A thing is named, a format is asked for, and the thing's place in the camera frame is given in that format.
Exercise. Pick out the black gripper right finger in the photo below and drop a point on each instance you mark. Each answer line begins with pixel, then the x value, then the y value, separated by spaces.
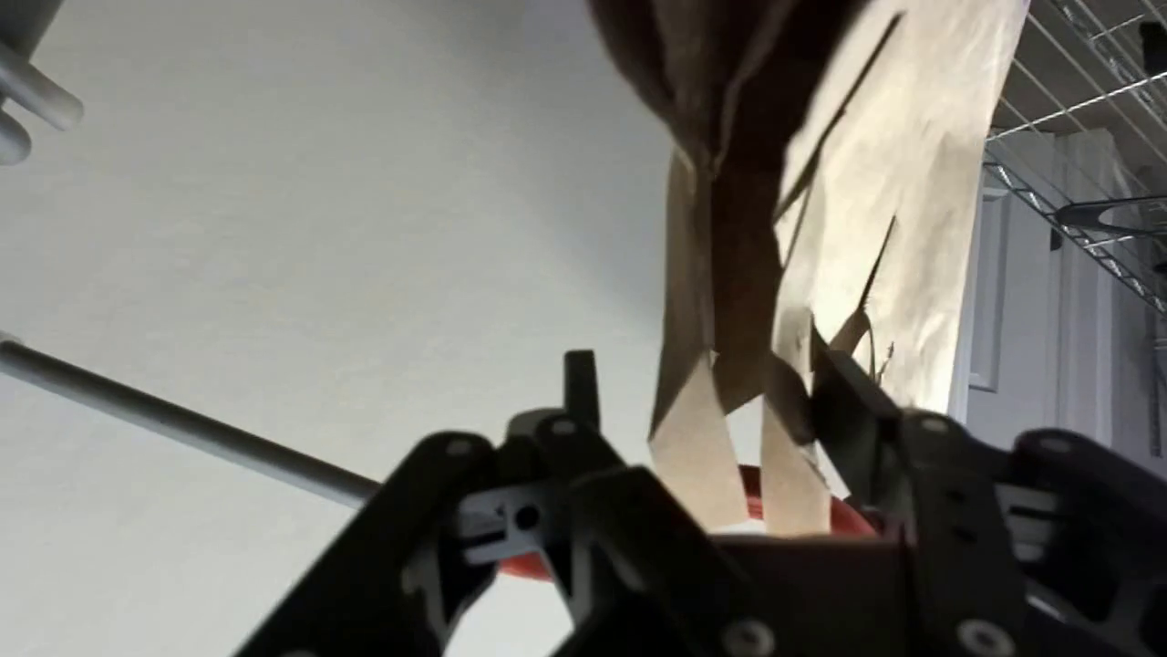
pixel 1032 534

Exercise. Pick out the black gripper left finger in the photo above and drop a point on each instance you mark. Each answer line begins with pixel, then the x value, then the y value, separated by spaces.
pixel 415 559

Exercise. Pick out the brown bag with house print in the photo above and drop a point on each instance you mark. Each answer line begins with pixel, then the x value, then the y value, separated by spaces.
pixel 897 147

